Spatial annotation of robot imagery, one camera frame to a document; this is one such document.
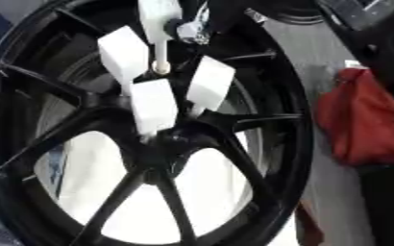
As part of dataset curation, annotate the black round tyre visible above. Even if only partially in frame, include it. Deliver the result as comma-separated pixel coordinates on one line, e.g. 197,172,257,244
249,0,327,26

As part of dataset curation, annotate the red cloth bag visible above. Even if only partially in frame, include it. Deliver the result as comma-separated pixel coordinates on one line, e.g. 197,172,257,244
312,66,394,167

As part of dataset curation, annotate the black chair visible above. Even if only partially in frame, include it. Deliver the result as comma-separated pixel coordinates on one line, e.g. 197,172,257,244
316,0,394,109

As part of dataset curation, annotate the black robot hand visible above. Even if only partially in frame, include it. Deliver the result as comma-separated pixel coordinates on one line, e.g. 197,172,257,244
163,0,233,46

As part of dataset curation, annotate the black spoked wheel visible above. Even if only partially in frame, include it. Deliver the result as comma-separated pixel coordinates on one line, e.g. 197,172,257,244
0,0,317,246

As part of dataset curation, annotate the white pin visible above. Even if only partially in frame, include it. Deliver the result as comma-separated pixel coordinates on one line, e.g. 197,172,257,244
128,79,181,142
136,0,184,75
96,25,152,96
185,55,237,117

